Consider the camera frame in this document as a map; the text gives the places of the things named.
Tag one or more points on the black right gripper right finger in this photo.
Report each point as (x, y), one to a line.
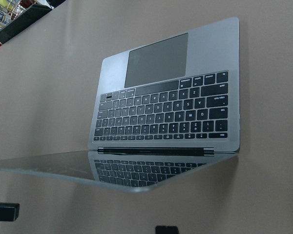
(172, 230)

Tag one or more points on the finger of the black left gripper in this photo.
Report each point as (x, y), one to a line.
(9, 211)

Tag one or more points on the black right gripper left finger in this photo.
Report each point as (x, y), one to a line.
(161, 229)

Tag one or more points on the grey laptop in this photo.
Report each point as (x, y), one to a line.
(161, 111)

